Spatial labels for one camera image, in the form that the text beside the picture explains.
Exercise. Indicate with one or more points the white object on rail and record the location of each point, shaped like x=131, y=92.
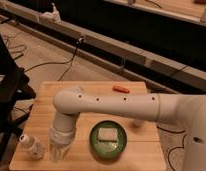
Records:
x=54, y=15

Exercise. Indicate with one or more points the pale sponge block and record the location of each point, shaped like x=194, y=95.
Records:
x=107, y=134

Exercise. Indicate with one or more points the clear plastic water bottle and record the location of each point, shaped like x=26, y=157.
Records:
x=32, y=146

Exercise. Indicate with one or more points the green round plate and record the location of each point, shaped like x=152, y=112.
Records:
x=108, y=149

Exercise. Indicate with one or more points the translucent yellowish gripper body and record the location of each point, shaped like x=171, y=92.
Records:
x=59, y=148

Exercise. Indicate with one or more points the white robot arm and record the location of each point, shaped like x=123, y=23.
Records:
x=187, y=110

